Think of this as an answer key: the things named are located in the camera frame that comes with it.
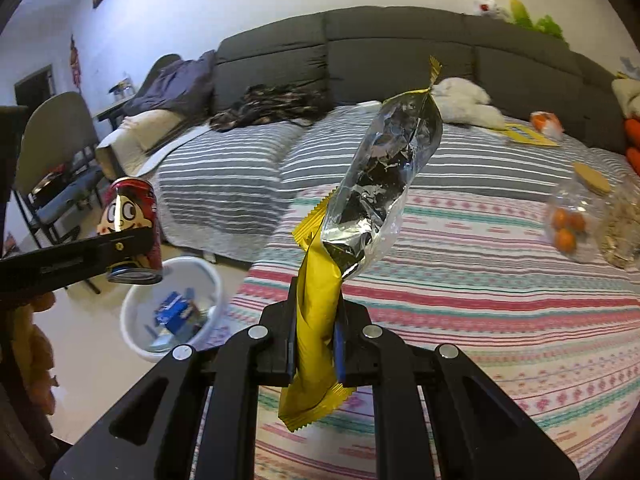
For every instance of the small white red plush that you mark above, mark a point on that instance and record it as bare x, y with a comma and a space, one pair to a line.
487, 8

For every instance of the blue snack packet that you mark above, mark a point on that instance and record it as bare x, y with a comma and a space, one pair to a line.
175, 307

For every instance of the white plush toy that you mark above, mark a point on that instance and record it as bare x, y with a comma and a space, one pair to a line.
465, 97

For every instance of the orange white packet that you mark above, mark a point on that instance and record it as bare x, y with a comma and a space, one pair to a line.
545, 122

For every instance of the glass jar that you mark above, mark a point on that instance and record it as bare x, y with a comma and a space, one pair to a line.
121, 87

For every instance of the dark floral cloth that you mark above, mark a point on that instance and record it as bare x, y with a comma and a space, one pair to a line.
265, 105

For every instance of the clear jar of oranges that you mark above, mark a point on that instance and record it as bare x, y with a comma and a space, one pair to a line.
570, 225

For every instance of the clear jar of nuts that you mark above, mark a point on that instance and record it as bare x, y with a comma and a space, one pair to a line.
622, 230

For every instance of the red wall ornament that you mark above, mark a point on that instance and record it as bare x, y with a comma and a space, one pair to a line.
75, 62

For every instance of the grey metal-legged chair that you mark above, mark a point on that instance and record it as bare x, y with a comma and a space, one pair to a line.
55, 125

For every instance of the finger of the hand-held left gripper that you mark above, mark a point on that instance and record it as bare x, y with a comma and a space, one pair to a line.
75, 262

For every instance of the person's left hand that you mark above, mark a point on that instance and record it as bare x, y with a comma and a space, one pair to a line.
40, 355

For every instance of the grey striped blanket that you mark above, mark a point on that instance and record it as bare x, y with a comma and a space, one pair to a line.
225, 175

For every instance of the yellow silver snack wrapper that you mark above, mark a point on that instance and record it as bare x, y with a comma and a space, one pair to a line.
315, 310

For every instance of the green plush toy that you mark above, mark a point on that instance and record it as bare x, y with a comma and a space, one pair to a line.
542, 22

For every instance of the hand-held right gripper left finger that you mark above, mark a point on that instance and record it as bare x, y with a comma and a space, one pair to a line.
280, 350

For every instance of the red cartoon face can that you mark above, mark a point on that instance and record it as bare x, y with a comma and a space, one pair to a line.
135, 200

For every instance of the dark grey padded headboard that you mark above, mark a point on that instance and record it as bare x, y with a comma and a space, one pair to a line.
400, 35

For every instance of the beige pillow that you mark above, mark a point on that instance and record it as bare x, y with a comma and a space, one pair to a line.
140, 130

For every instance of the pink green patterned blanket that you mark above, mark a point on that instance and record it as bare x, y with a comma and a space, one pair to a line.
475, 285

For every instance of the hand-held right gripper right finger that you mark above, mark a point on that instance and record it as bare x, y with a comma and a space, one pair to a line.
340, 355

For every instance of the purple jacket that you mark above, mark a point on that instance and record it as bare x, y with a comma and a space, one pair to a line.
175, 80

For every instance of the white plastic waste bin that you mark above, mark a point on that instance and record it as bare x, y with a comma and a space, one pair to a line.
132, 325

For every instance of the small side table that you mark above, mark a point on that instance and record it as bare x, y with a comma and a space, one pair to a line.
112, 106

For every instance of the orange carrot plush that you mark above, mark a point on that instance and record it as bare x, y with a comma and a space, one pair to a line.
632, 132

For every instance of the yellow booklet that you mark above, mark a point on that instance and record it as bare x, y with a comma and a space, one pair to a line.
525, 134

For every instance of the beige plush toy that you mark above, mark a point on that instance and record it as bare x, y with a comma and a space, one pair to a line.
627, 97

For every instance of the grey armchair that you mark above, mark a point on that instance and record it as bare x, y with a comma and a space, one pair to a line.
165, 62

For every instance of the dark framed panel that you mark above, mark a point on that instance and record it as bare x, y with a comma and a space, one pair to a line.
32, 87

